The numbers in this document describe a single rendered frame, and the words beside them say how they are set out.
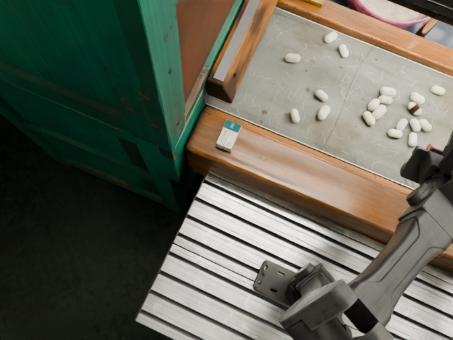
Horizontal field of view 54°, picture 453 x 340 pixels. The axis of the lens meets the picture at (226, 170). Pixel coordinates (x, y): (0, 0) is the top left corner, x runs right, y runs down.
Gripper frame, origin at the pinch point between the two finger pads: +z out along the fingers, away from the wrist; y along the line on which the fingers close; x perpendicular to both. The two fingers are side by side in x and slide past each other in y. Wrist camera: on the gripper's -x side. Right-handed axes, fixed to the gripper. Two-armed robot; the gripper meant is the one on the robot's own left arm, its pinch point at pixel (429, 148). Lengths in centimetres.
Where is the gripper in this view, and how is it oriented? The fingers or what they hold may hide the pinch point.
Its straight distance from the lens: 95.2
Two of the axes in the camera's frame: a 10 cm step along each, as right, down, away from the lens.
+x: -2.9, 7.7, 5.7
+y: -9.2, -3.9, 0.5
